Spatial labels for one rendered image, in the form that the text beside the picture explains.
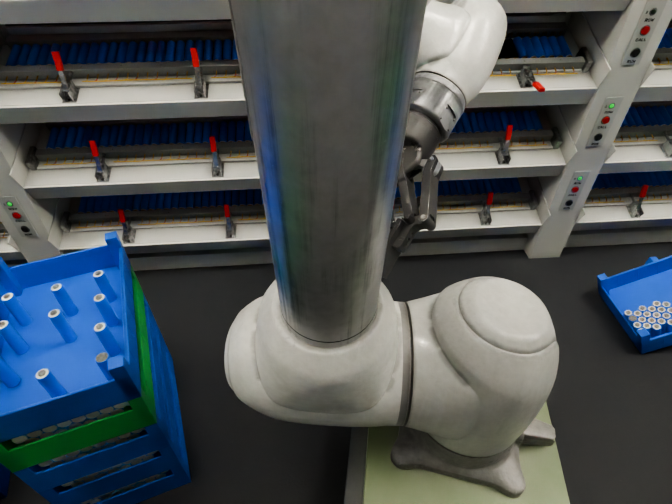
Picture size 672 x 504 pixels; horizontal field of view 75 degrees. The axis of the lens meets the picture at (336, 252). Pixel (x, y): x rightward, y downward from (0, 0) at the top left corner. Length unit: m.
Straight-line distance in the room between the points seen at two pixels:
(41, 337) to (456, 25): 0.78
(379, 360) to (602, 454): 0.73
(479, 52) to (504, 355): 0.40
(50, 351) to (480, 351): 0.64
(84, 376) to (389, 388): 0.46
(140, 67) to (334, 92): 0.87
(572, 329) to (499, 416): 0.76
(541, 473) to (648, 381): 0.58
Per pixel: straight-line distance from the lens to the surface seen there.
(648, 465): 1.15
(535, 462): 0.75
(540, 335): 0.51
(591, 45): 1.22
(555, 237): 1.41
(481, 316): 0.49
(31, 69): 1.17
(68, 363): 0.80
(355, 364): 0.45
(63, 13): 1.03
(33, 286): 0.96
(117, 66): 1.10
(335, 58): 0.22
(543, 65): 1.15
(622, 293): 1.41
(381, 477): 0.68
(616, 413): 1.18
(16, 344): 0.84
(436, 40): 0.66
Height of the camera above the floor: 0.90
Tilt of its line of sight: 42 degrees down
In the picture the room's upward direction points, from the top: straight up
